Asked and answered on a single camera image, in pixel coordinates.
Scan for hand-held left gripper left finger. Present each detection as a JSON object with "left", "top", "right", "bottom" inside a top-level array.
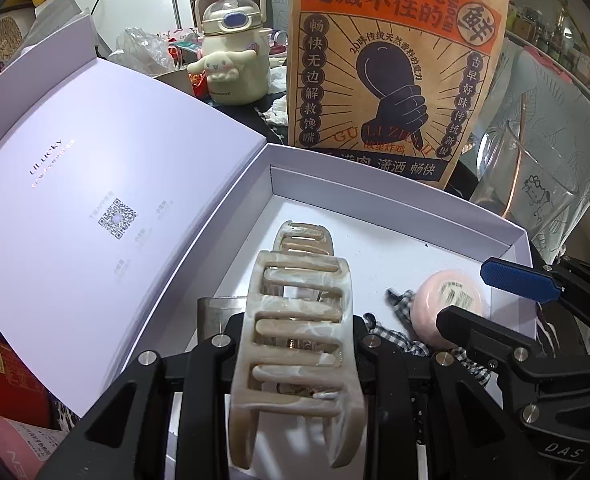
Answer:
[{"left": 57, "top": 316, "right": 248, "bottom": 480}]

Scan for round woven mat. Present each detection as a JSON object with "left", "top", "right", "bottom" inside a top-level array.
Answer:
[{"left": 0, "top": 15, "right": 24, "bottom": 88}]

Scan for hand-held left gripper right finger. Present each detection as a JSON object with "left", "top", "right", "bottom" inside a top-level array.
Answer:
[{"left": 352, "top": 315, "right": 558, "bottom": 480}]

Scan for beige marbled hair claw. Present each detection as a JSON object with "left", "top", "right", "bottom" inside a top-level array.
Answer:
[{"left": 229, "top": 220, "right": 366, "bottom": 471}]

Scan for cream cartoon water bottle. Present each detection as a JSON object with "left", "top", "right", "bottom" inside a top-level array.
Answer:
[{"left": 187, "top": 0, "right": 272, "bottom": 107}]

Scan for black and white gingham scrunchie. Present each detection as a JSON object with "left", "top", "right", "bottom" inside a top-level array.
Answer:
[{"left": 362, "top": 287, "right": 490, "bottom": 387}]

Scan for pink round compact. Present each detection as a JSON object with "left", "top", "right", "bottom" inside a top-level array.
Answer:
[{"left": 409, "top": 269, "right": 490, "bottom": 348}]

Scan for clear glass cup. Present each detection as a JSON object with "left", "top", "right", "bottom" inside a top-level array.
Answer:
[{"left": 470, "top": 120, "right": 590, "bottom": 261}]

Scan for orange and brown paper bag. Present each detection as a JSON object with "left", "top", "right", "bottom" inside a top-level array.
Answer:
[{"left": 286, "top": 0, "right": 508, "bottom": 191}]

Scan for lilac gift box with lid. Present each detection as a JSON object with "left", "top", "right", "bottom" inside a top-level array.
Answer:
[{"left": 0, "top": 14, "right": 533, "bottom": 418}]

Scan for grey plastic mailer bag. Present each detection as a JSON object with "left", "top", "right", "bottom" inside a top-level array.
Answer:
[{"left": 35, "top": 0, "right": 100, "bottom": 56}]

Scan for white crumpled tissue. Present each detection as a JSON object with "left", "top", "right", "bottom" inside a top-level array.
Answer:
[{"left": 262, "top": 95, "right": 290, "bottom": 127}]

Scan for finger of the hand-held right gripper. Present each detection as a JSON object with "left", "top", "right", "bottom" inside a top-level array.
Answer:
[
  {"left": 479, "top": 256, "right": 590, "bottom": 332},
  {"left": 435, "top": 305, "right": 544, "bottom": 382}
]

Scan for pink printed carton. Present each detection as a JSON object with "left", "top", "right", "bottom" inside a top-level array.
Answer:
[{"left": 0, "top": 404, "right": 82, "bottom": 480}]

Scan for clear plastic bag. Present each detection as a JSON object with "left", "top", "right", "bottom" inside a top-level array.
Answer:
[{"left": 107, "top": 25, "right": 176, "bottom": 74}]

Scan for row of bottles on shelf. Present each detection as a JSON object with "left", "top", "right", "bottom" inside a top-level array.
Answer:
[{"left": 505, "top": 5, "right": 590, "bottom": 72}]

